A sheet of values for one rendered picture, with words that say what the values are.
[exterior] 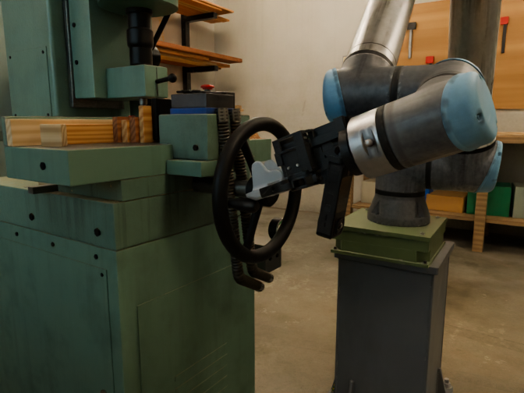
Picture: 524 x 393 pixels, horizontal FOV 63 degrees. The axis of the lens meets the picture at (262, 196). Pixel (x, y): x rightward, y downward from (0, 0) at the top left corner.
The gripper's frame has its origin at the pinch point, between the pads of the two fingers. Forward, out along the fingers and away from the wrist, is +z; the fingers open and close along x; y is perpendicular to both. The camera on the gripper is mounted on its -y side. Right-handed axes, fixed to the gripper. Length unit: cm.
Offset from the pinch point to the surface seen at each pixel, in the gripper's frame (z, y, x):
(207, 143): 10.6, 13.0, -4.5
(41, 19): 45, 55, 0
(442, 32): 15, 99, -342
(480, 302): 13, -82, -186
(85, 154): 19.8, 15.0, 15.4
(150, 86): 26.1, 31.1, -9.5
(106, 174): 21.1, 11.4, 11.6
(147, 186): 22.2, 8.3, 2.5
